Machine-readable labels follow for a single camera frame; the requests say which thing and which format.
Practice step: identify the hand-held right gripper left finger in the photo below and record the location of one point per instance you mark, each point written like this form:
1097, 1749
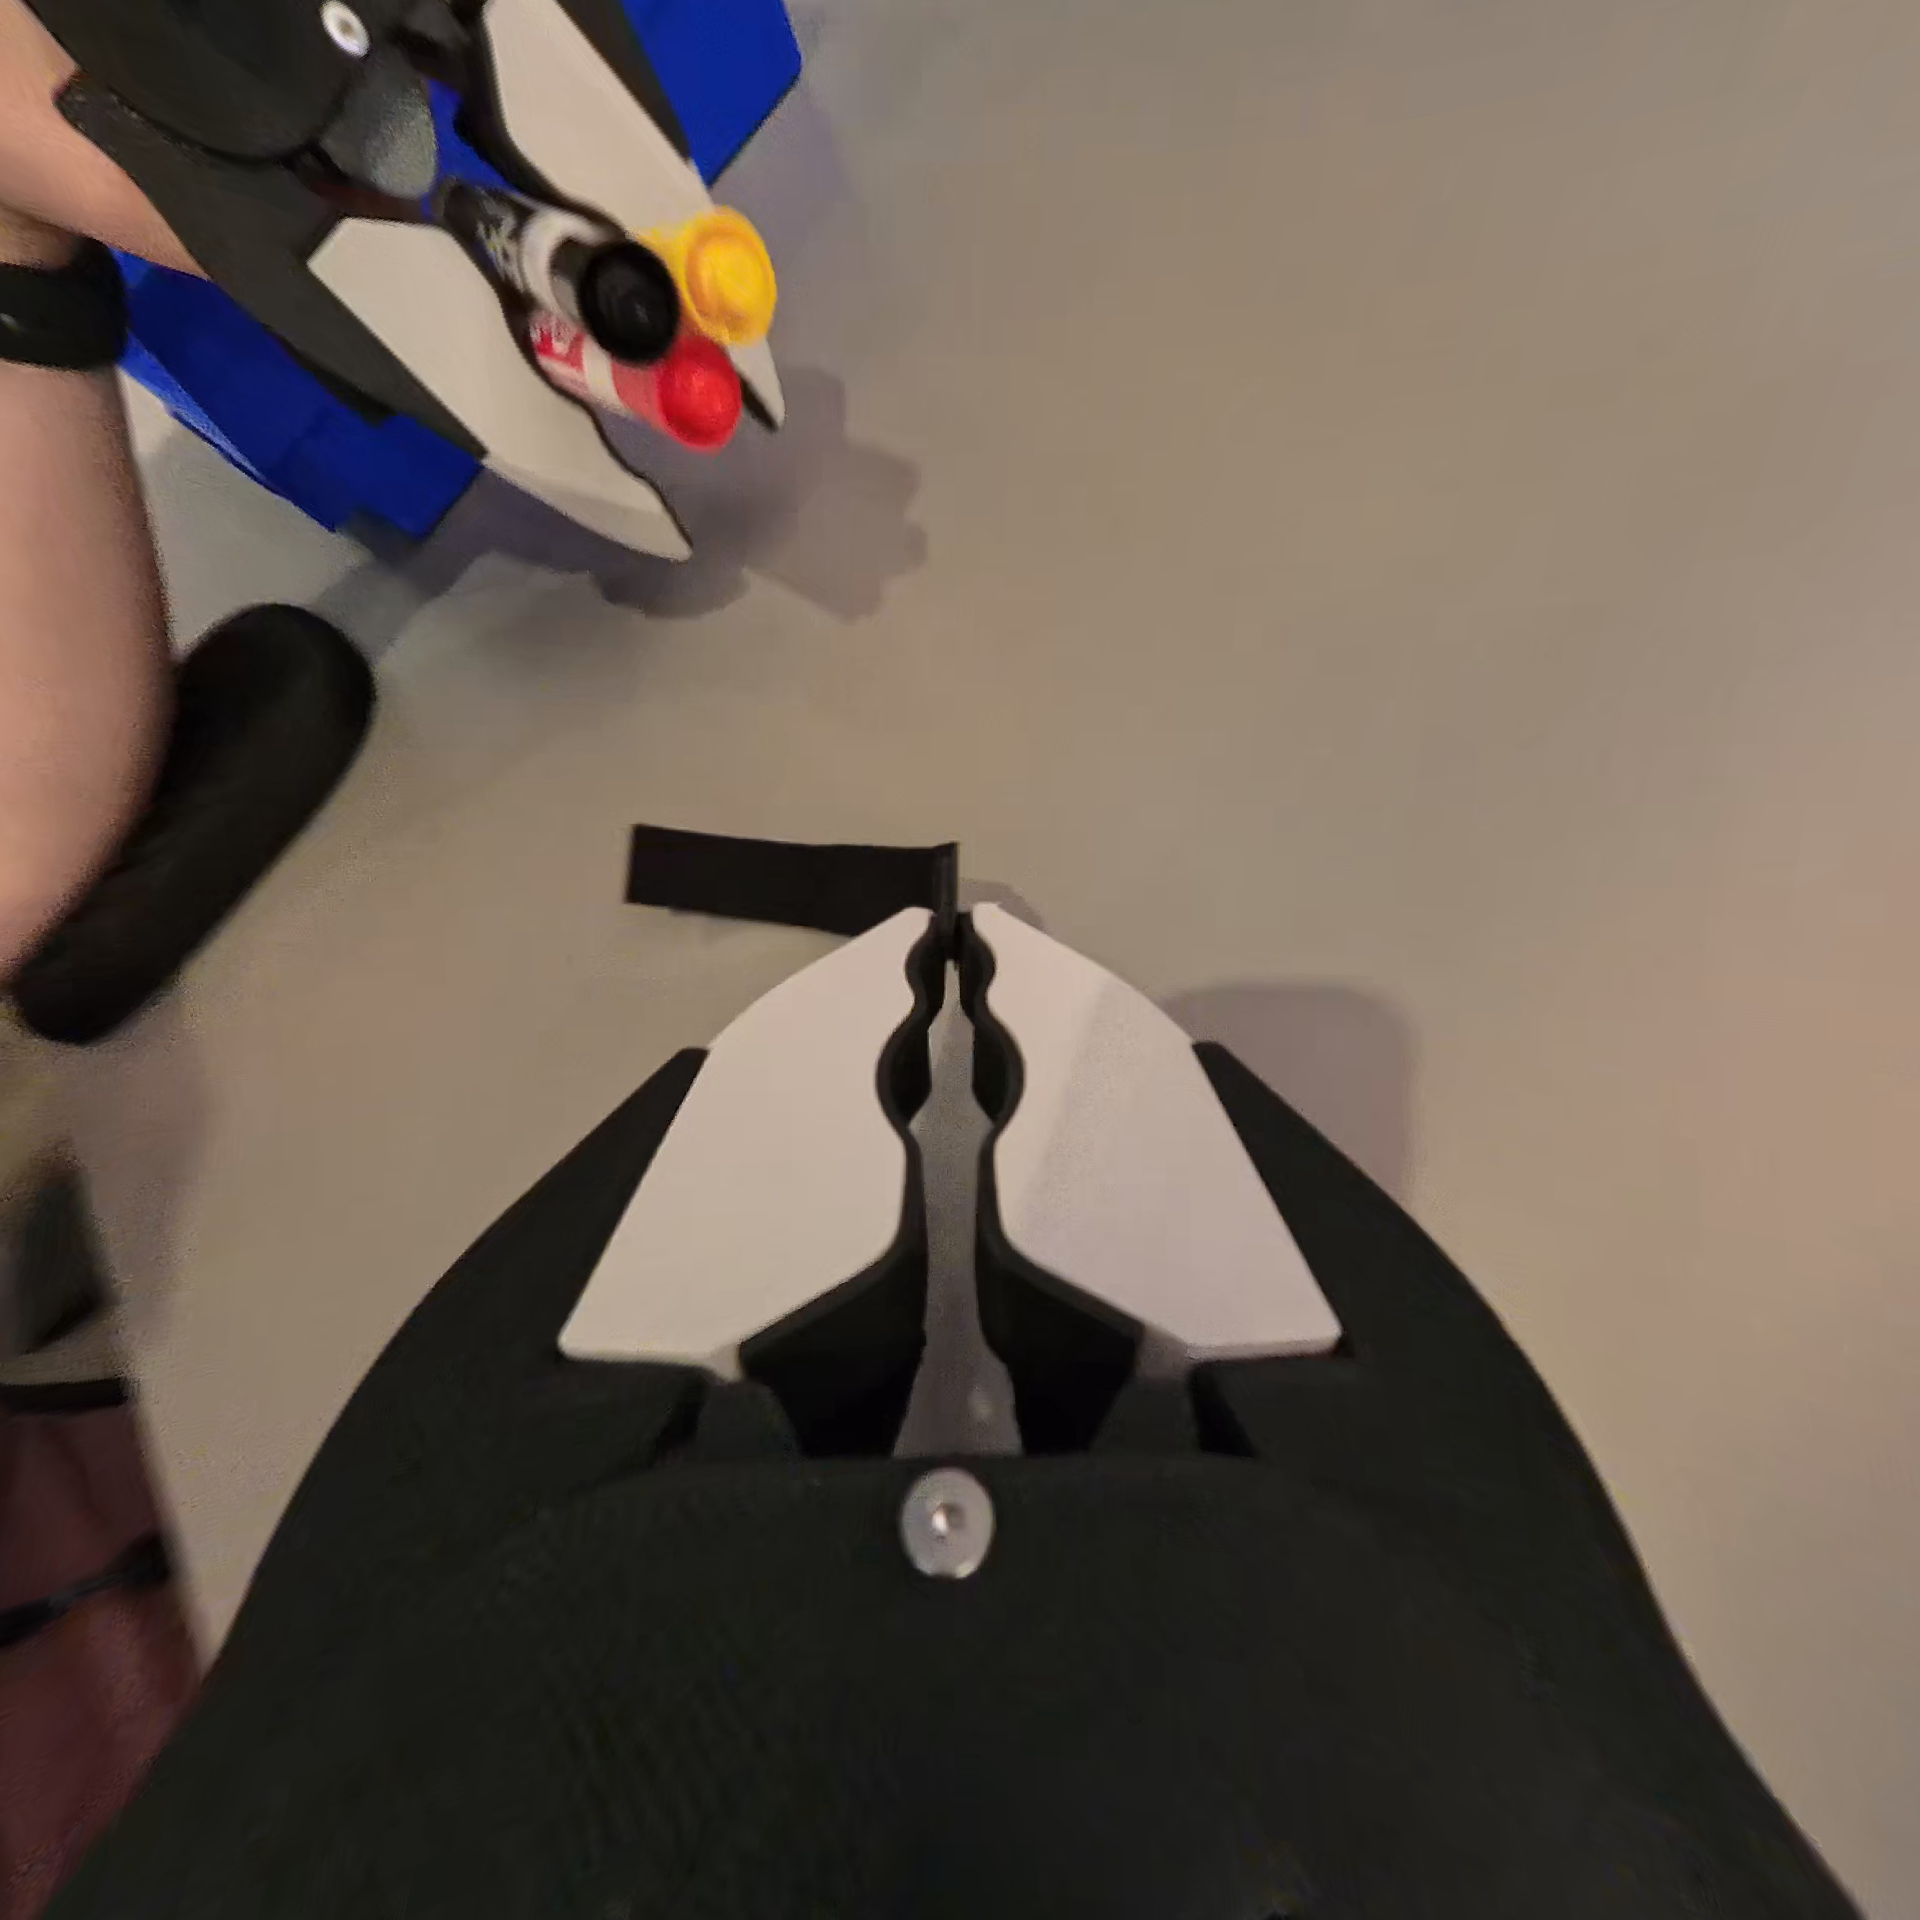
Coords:
750, 1185

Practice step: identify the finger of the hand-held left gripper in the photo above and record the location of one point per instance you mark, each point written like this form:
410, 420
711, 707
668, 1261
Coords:
435, 331
584, 105

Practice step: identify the person's left forearm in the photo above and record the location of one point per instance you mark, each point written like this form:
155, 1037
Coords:
69, 631

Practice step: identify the blue plastic bin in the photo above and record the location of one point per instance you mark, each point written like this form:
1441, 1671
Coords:
301, 435

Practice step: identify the black wrist band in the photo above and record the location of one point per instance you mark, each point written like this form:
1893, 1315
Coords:
61, 315

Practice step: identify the red cap marker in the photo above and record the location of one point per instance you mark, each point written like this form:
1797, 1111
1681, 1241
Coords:
698, 399

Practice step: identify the black cap marker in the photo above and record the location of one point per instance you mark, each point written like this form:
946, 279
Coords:
630, 300

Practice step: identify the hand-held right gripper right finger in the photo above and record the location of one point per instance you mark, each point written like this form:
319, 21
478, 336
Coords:
1140, 1185

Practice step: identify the yellow marker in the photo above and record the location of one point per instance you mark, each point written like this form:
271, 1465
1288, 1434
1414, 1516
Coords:
729, 271

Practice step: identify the person's left hand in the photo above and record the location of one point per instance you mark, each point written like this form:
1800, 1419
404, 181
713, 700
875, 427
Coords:
44, 181

